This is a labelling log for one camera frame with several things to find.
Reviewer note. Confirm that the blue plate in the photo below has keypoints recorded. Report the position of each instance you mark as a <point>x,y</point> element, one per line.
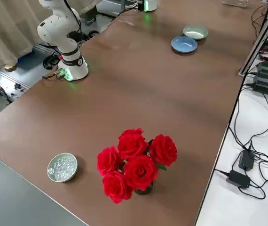
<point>183,44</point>

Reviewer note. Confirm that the green plate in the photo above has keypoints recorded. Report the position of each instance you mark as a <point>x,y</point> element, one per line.
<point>196,31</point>

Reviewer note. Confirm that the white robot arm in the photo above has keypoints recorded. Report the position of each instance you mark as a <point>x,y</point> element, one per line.
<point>61,35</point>
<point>150,4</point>

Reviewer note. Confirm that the red artificial rose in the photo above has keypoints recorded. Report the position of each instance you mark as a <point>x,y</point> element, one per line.
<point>163,149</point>
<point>131,143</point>
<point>116,187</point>
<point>141,171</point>
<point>108,161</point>

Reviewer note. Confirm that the dark flower vase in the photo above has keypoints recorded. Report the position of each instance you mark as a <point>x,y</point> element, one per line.
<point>145,191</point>

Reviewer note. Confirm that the dish of clear beads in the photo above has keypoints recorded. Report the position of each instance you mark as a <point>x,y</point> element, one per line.
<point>62,167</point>

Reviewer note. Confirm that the black power adapter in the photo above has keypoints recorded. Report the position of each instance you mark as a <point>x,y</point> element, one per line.
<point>238,179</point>
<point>246,160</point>

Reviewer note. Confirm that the clear and wooden cup rack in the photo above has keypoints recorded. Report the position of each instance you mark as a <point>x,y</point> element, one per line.
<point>235,2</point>

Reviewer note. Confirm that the beige curtain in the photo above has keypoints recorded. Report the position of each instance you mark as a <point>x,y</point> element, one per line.
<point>7,28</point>

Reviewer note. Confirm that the aluminium frame post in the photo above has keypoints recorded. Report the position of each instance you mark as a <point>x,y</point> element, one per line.
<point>257,40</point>

